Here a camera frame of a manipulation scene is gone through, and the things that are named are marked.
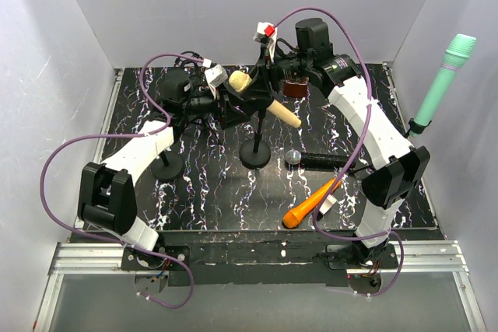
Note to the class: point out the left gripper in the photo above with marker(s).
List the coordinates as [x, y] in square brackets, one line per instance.
[231, 116]

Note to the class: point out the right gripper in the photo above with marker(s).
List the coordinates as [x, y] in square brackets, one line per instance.
[263, 74]

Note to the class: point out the cream microphone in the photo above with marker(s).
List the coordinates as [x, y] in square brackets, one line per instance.
[280, 112]

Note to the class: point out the tripod shock-mount mic stand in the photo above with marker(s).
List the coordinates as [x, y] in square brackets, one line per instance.
[190, 75]

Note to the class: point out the round-base stand for cream mic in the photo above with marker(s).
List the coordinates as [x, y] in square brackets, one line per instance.
[255, 153]

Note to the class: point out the black silver-mesh microphone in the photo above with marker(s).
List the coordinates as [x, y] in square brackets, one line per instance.
[315, 160]

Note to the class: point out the short round-base mic stand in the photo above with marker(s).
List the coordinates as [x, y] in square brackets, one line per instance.
[167, 167]

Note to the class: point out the orange microphone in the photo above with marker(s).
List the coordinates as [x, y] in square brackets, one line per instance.
[296, 215]

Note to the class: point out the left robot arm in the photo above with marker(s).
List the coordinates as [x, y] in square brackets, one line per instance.
[107, 190]

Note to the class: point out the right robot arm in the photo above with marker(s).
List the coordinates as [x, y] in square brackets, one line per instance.
[397, 164]

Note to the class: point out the green microphone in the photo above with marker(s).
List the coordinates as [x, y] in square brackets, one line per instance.
[456, 55]

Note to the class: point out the brown metronome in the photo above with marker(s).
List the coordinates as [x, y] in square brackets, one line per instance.
[295, 89]

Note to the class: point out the small white blue box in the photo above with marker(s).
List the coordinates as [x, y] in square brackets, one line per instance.
[328, 203]

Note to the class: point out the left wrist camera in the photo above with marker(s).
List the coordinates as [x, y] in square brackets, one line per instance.
[214, 77]

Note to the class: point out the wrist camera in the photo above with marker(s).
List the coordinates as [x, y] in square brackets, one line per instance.
[266, 34]
[214, 77]

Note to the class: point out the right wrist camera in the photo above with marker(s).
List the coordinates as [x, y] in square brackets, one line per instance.
[266, 34]

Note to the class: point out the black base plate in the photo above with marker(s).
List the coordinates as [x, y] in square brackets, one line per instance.
[250, 258]

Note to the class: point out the aluminium rail frame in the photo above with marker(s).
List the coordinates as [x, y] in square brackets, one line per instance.
[85, 292]

